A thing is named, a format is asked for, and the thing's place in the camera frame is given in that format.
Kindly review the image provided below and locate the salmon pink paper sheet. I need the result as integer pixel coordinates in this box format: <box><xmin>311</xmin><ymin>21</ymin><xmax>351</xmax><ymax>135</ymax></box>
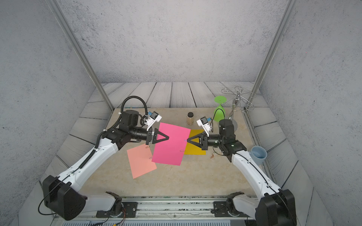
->
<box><xmin>127</xmin><ymin>145</ymin><xmax>157</xmax><ymax>179</ymax></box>

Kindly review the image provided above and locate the chrome glass holder stand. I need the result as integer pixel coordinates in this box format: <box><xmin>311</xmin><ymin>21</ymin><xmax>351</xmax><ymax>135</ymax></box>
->
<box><xmin>221</xmin><ymin>86</ymin><xmax>255</xmax><ymax>120</ymax></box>

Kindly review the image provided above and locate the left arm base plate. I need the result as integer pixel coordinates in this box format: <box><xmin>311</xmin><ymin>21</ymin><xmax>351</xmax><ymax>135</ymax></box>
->
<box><xmin>96</xmin><ymin>202</ymin><xmax>138</xmax><ymax>218</ymax></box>

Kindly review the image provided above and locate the left aluminium frame post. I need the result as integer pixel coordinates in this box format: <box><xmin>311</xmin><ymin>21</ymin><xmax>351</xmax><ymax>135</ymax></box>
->
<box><xmin>46</xmin><ymin>0</ymin><xmax>115</xmax><ymax>112</ymax></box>

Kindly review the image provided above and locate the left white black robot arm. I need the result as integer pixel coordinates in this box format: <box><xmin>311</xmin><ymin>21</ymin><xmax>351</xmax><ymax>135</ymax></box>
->
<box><xmin>40</xmin><ymin>96</ymin><xmax>169</xmax><ymax>220</ymax></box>

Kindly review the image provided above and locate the aluminium frame post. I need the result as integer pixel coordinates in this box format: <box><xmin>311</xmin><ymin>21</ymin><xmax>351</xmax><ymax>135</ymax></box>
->
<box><xmin>46</xmin><ymin>0</ymin><xmax>115</xmax><ymax>112</ymax></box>
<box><xmin>244</xmin><ymin>0</ymin><xmax>297</xmax><ymax>111</ymax></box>

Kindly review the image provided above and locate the green plastic wine glass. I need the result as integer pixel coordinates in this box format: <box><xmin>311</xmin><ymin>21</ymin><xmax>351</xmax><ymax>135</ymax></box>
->
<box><xmin>213</xmin><ymin>96</ymin><xmax>227</xmax><ymax>122</ymax></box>

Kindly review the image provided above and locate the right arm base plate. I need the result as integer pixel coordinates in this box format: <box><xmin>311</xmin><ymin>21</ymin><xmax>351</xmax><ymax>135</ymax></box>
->
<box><xmin>211</xmin><ymin>201</ymin><xmax>248</xmax><ymax>218</ymax></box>

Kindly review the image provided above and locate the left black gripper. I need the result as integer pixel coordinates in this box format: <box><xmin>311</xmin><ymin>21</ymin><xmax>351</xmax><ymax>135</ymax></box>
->
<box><xmin>129</xmin><ymin>126</ymin><xmax>169</xmax><ymax>146</ymax></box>

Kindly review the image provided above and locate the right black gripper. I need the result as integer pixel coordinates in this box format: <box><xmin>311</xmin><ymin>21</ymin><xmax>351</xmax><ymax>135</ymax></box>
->
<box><xmin>189</xmin><ymin>132</ymin><xmax>226</xmax><ymax>152</ymax></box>

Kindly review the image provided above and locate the light blue cup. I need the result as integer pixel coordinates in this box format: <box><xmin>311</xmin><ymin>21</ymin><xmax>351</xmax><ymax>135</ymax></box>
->
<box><xmin>250</xmin><ymin>146</ymin><xmax>267</xmax><ymax>166</ymax></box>

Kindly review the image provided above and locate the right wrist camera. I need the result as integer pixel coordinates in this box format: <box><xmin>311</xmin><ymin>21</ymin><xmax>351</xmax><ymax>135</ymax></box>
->
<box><xmin>197</xmin><ymin>117</ymin><xmax>213</xmax><ymax>137</ymax></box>

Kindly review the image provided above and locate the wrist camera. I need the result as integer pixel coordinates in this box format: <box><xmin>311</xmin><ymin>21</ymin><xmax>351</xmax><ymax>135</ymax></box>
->
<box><xmin>145</xmin><ymin>111</ymin><xmax>162</xmax><ymax>131</ymax></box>
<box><xmin>197</xmin><ymin>117</ymin><xmax>213</xmax><ymax>137</ymax></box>

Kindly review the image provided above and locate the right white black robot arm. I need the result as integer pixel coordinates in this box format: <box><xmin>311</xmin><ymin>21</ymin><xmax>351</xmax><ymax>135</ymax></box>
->
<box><xmin>187</xmin><ymin>117</ymin><xmax>298</xmax><ymax>226</ymax></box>

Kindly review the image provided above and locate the magenta paper sheet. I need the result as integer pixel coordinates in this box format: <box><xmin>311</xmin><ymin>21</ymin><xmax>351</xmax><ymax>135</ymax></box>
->
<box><xmin>152</xmin><ymin>122</ymin><xmax>191</xmax><ymax>166</ymax></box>

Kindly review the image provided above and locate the yellow paper sheet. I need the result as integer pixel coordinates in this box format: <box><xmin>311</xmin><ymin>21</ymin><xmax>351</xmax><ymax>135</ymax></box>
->
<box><xmin>183</xmin><ymin>129</ymin><xmax>207</xmax><ymax>156</ymax></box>

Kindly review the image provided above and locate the small black-capped bottle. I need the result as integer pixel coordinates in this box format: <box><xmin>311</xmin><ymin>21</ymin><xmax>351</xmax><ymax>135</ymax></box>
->
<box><xmin>187</xmin><ymin>112</ymin><xmax>194</xmax><ymax>125</ymax></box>

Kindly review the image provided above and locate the right aluminium frame post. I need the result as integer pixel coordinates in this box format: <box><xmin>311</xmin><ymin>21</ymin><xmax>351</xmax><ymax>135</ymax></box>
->
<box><xmin>244</xmin><ymin>0</ymin><xmax>297</xmax><ymax>111</ymax></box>

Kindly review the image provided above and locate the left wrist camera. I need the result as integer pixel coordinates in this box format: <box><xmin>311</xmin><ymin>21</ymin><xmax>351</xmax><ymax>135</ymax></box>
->
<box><xmin>145</xmin><ymin>111</ymin><xmax>162</xmax><ymax>131</ymax></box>

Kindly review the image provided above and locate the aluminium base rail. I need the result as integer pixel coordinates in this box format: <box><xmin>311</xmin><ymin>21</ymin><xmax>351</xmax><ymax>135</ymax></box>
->
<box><xmin>52</xmin><ymin>196</ymin><xmax>258</xmax><ymax>226</ymax></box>

